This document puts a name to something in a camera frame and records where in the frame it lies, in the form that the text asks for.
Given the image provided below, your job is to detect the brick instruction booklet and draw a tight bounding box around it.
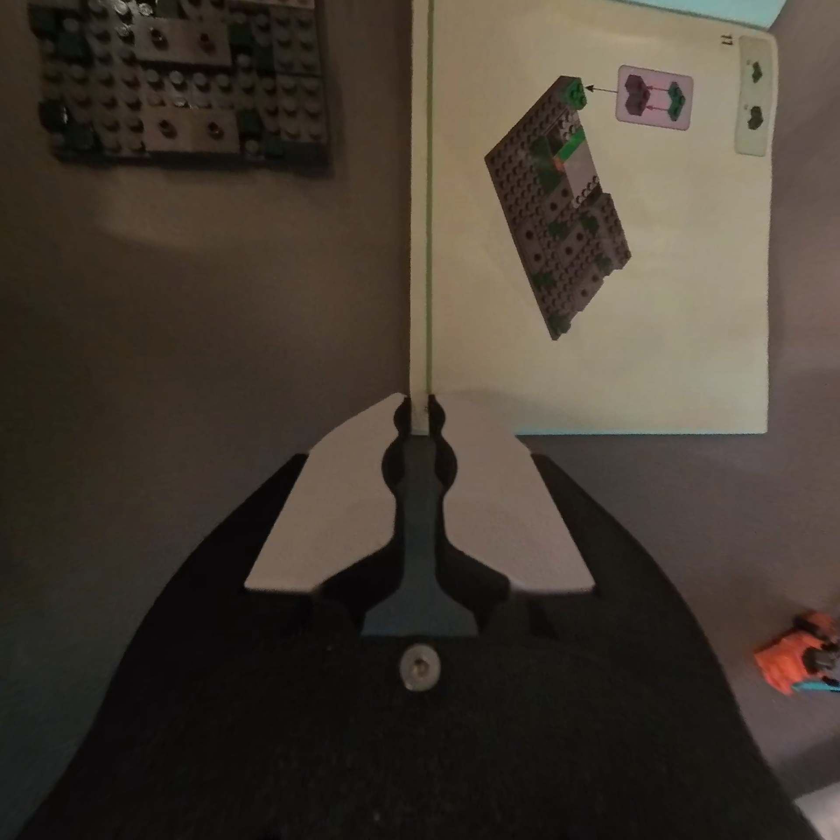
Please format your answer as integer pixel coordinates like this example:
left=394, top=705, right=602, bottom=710
left=409, top=0, right=780, bottom=438

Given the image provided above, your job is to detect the orange toy piece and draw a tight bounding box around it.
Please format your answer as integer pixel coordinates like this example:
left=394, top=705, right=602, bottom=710
left=753, top=610, right=840, bottom=698

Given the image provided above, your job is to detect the grey brick baseplate assembly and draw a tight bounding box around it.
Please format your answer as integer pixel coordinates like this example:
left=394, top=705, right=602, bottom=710
left=28, top=0, right=333, bottom=177

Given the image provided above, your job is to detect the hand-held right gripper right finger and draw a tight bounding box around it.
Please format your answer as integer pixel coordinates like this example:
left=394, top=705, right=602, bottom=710
left=428, top=392, right=598, bottom=596

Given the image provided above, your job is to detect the grey desk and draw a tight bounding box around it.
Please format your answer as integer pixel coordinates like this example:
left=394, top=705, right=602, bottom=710
left=0, top=0, right=840, bottom=840

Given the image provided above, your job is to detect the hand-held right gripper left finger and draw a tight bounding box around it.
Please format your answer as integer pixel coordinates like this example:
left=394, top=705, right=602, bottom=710
left=243, top=392, right=409, bottom=596

